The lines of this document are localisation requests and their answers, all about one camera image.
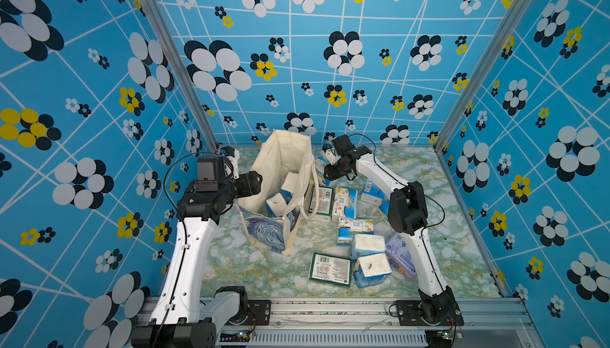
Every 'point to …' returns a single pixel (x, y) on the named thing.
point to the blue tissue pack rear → (372, 193)
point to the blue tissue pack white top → (372, 270)
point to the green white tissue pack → (326, 200)
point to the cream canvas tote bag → (290, 190)
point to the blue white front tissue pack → (277, 205)
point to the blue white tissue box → (320, 163)
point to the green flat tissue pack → (330, 268)
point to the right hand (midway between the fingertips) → (332, 172)
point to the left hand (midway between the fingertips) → (253, 176)
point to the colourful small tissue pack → (348, 226)
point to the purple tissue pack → (399, 256)
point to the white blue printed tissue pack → (345, 202)
